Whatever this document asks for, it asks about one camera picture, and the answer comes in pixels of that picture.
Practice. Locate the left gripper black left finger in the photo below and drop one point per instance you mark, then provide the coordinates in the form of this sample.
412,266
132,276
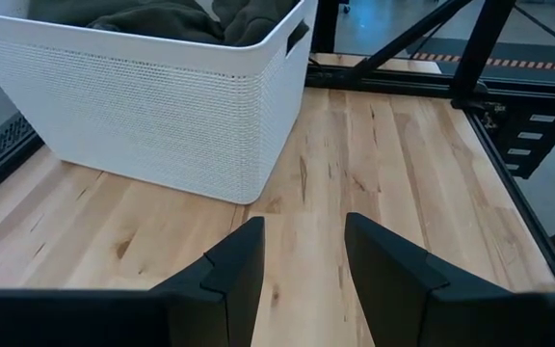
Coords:
210,308

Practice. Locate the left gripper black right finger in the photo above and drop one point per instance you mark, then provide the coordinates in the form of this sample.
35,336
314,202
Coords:
403,299

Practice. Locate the dark olive hooded sweatshirt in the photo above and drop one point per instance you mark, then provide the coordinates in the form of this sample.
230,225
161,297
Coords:
162,21

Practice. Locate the white perforated laundry basket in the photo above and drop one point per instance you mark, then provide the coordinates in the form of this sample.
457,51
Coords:
138,120

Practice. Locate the striped hazard floor strip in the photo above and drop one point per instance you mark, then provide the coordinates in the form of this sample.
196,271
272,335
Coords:
499,61

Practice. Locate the black caster wheel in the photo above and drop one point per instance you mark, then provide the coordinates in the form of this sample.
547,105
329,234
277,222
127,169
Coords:
345,6

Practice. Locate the black metal rig frame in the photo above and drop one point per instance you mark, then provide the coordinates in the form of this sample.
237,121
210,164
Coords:
480,48

